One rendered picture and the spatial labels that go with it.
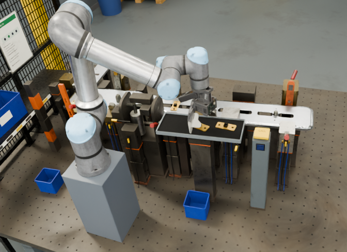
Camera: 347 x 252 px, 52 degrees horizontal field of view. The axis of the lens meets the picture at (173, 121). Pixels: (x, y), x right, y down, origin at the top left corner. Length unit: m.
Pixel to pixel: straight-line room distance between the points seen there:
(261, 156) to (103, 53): 0.79
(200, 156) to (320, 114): 1.02
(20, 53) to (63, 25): 1.22
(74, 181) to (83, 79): 0.43
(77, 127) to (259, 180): 0.83
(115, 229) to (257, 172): 0.69
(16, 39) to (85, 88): 1.04
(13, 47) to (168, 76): 1.35
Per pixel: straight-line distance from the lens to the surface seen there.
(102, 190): 1.51
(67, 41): 1.22
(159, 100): 1.74
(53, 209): 2.04
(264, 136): 1.51
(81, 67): 1.41
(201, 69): 1.34
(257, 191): 1.74
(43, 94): 2.30
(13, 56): 2.39
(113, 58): 1.21
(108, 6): 6.07
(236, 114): 1.70
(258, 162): 1.60
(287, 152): 1.75
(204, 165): 1.67
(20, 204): 2.15
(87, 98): 1.48
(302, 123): 1.85
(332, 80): 4.08
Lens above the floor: 2.15
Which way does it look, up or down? 38 degrees down
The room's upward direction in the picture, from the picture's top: 8 degrees counter-clockwise
